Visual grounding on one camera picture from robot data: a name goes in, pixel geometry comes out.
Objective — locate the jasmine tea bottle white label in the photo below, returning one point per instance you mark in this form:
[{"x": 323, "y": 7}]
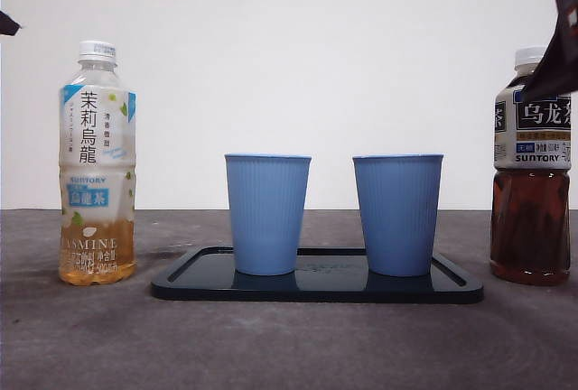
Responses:
[{"x": 97, "y": 137}]

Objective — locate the dark blue rectangular tray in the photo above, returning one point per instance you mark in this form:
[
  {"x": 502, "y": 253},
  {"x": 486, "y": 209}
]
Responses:
[{"x": 325, "y": 288}]

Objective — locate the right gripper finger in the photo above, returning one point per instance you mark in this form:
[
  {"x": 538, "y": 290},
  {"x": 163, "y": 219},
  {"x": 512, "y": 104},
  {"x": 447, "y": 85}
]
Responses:
[{"x": 560, "y": 65}]

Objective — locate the dark oolong tea bottle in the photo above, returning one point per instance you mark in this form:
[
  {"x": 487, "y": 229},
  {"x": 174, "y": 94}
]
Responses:
[{"x": 528, "y": 227}]

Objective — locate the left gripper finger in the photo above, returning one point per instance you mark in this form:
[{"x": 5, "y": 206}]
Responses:
[{"x": 8, "y": 24}]

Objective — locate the blue ribbed plastic cup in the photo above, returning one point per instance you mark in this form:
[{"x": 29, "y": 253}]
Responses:
[
  {"x": 397, "y": 214},
  {"x": 266, "y": 214}
]

